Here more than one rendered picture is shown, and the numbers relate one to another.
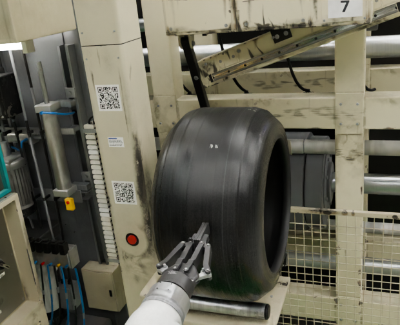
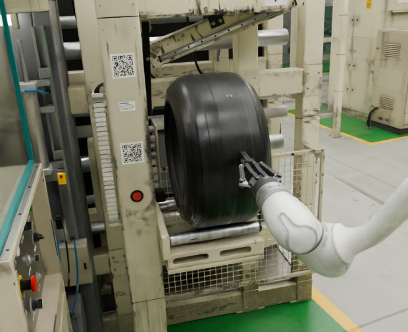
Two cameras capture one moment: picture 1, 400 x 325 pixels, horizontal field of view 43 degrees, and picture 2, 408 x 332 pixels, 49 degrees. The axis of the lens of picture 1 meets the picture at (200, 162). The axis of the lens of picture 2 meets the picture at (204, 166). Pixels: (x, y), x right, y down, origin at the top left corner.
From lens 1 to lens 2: 0.84 m
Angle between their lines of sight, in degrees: 32
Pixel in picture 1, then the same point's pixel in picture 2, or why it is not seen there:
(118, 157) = (128, 120)
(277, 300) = not seen: hidden behind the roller
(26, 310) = (54, 282)
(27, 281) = (47, 254)
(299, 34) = (229, 22)
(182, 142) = (201, 95)
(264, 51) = (203, 35)
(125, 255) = (129, 212)
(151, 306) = (283, 194)
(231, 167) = (250, 108)
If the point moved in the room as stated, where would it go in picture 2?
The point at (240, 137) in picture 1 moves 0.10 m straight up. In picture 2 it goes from (244, 87) to (243, 56)
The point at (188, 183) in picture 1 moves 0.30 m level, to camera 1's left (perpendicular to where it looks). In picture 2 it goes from (221, 124) to (134, 144)
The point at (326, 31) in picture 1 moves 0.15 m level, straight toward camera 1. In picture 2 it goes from (249, 20) to (265, 20)
